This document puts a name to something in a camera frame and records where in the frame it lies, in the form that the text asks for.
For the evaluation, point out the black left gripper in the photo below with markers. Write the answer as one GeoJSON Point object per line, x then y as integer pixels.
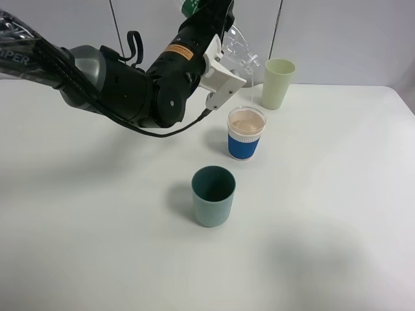
{"type": "Point", "coordinates": [177, 71]}

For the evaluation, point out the clear green label bottle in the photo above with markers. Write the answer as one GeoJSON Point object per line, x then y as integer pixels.
{"type": "Point", "coordinates": [234, 45]}

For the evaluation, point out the blue sleeve glass cup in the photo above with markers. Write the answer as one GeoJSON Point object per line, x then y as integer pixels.
{"type": "Point", "coordinates": [245, 127]}

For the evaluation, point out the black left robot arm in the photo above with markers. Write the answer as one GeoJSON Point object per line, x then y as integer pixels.
{"type": "Point", "coordinates": [101, 81]}

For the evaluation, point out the pale green tall cup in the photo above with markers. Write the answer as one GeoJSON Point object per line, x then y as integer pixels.
{"type": "Point", "coordinates": [277, 79]}

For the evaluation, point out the teal plastic cup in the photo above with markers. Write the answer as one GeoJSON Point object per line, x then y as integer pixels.
{"type": "Point", "coordinates": [213, 189]}

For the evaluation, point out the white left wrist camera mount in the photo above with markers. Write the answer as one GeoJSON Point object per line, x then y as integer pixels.
{"type": "Point", "coordinates": [221, 83]}

